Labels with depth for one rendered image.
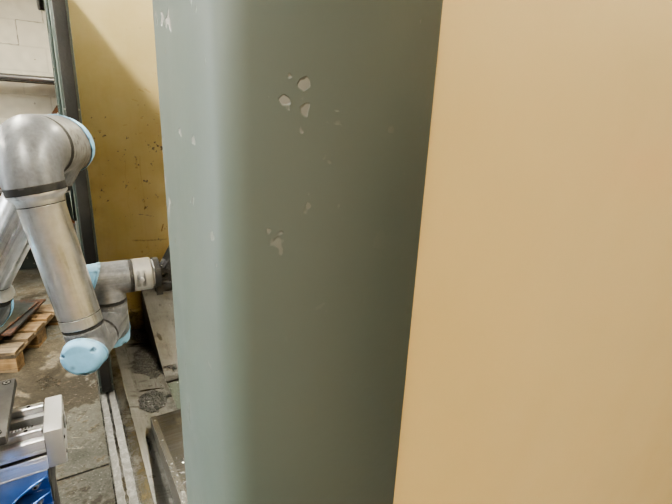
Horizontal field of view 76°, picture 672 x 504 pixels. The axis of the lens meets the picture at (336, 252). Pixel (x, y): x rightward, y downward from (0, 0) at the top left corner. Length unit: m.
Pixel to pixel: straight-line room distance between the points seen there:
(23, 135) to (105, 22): 1.28
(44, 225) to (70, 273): 0.10
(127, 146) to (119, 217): 0.31
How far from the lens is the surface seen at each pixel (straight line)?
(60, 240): 0.91
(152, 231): 2.18
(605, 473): 0.21
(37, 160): 0.90
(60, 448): 1.16
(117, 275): 1.05
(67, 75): 1.34
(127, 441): 1.36
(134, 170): 2.13
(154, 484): 1.43
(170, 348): 1.99
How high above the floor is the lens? 1.63
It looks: 16 degrees down
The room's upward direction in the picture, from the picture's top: 2 degrees clockwise
